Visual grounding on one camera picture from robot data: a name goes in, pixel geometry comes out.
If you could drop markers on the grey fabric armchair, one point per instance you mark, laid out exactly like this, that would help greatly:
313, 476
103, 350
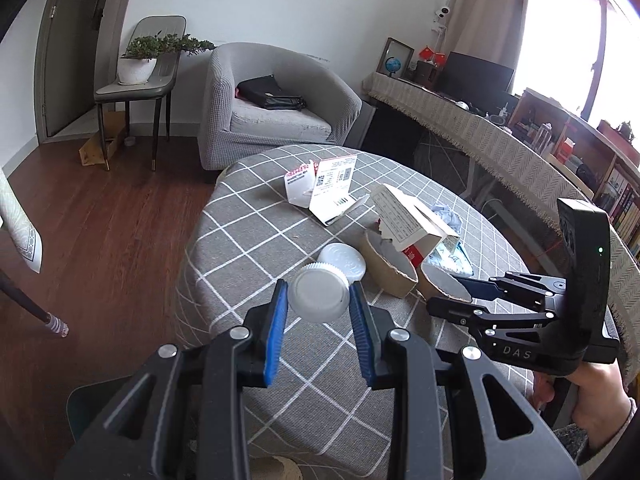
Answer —
225, 90

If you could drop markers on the red white blister card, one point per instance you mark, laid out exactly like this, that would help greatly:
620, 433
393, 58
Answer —
300, 182

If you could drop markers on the white and red cardboard box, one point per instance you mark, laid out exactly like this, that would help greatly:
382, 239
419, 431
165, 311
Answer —
400, 220

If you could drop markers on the grey dining chair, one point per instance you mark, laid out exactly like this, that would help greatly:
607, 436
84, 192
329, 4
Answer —
150, 89

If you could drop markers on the person's right hand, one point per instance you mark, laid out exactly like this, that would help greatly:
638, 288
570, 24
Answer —
600, 395

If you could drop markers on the wooden bookshelf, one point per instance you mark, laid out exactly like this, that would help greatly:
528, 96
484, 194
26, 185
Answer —
600, 160

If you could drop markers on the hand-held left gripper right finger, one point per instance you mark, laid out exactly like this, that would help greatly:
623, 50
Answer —
361, 330

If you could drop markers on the small red flags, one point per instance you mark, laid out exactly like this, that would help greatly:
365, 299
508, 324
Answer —
430, 54

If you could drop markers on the grey door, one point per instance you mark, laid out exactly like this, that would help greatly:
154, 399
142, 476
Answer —
70, 60

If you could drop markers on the glass jar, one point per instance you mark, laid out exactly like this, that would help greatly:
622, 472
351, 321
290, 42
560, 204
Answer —
545, 137

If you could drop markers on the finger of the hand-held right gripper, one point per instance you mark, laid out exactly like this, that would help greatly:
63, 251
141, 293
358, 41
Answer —
480, 287
450, 310

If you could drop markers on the white patterned cloth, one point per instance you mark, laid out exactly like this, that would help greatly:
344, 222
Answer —
22, 230

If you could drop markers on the white barcode packaging card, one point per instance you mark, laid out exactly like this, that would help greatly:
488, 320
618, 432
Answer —
330, 185

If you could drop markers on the white security camera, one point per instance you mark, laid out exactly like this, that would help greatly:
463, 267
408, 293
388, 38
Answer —
443, 12

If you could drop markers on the dark desk cabinet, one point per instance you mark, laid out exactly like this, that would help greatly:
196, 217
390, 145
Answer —
390, 130

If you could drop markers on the small red box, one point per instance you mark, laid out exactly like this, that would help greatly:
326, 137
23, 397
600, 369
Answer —
566, 147

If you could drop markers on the white flat round lid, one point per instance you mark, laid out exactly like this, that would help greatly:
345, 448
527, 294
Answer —
347, 259

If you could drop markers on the brown desk box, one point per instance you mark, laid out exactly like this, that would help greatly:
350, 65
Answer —
427, 74

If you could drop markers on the dark green container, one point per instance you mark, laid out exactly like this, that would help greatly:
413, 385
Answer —
87, 405

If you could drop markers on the black leather handbag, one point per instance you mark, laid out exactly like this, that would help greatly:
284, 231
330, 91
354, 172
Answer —
265, 91

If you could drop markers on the framed globe picture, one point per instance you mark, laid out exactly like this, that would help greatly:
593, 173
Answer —
393, 64

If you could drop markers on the window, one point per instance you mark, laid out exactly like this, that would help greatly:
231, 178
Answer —
560, 35

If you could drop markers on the potted plant in white pot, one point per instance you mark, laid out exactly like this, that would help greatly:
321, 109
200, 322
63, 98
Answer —
135, 70

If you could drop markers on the blue white tissue packet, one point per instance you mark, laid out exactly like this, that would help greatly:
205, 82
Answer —
452, 257

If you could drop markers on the beige curtain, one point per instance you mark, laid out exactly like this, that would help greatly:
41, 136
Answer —
490, 10

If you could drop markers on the brown paper cup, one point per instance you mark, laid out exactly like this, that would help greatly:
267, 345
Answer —
385, 272
442, 284

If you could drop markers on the black computer monitor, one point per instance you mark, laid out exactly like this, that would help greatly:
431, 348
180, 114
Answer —
475, 77

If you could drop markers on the dark chair leg with sock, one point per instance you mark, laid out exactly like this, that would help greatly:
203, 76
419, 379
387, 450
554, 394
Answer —
30, 305

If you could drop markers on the beige fringed desk cloth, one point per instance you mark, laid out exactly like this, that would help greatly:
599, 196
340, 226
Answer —
500, 145

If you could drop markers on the round table, grey checked cloth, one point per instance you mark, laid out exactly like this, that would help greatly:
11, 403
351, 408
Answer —
250, 240

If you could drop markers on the white ribbed jar lid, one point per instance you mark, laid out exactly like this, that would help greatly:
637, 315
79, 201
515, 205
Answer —
320, 295

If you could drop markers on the brown cardboard box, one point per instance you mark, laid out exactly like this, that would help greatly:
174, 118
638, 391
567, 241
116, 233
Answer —
92, 152

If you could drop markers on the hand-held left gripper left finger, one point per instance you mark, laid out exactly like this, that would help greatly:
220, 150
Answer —
277, 330

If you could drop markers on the person's right forearm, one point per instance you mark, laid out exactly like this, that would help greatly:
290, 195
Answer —
575, 442

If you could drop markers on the crumpled white tissue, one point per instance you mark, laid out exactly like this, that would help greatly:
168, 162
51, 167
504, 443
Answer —
447, 215

